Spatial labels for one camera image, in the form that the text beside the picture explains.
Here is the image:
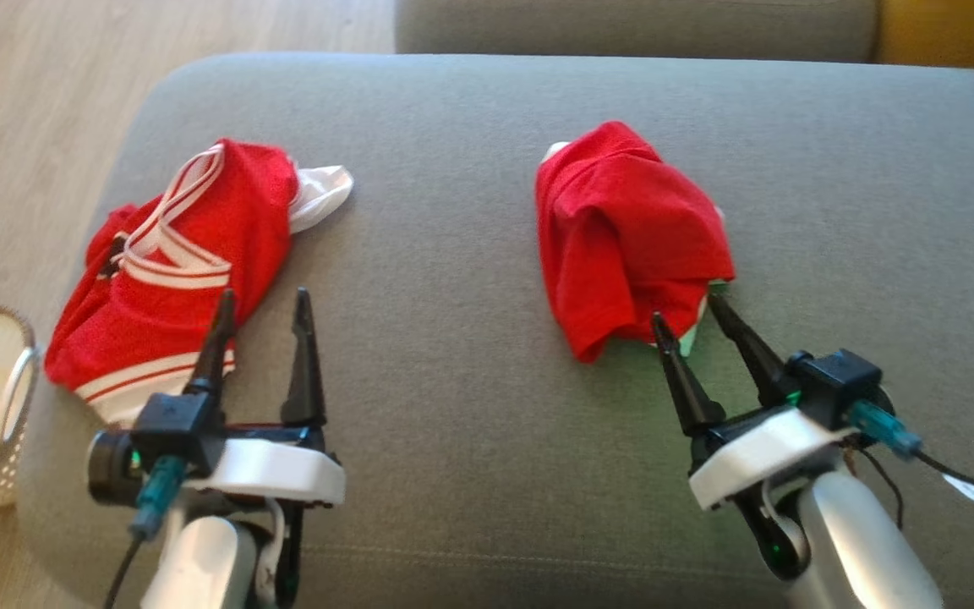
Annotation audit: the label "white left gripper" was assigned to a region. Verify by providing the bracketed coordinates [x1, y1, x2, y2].
[185, 287, 347, 509]

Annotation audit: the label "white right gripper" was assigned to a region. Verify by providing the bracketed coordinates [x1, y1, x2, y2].
[650, 292, 856, 512]

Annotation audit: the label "red white lettered jersey shirt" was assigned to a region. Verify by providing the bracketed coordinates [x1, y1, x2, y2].
[45, 140, 354, 426]

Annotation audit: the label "red shorts with white stripe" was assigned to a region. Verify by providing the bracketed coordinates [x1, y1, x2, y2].
[535, 121, 736, 363]

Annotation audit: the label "wide grey sofa ottoman seat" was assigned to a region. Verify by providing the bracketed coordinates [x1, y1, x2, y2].
[18, 52, 974, 609]

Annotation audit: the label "grey sofa seat cushion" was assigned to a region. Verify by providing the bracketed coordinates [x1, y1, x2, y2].
[394, 0, 881, 64]

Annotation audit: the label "yellow sofa backrest cushion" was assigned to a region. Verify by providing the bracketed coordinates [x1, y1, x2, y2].
[874, 0, 974, 70]

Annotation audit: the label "right teal plug black cable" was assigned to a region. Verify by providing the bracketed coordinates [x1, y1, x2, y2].
[846, 399, 974, 513]

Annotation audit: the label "teal plug black cable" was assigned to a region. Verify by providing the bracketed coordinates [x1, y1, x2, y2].
[102, 455, 189, 609]
[846, 399, 974, 513]

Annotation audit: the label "left teal plug black cable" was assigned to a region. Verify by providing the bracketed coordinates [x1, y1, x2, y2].
[102, 455, 189, 609]

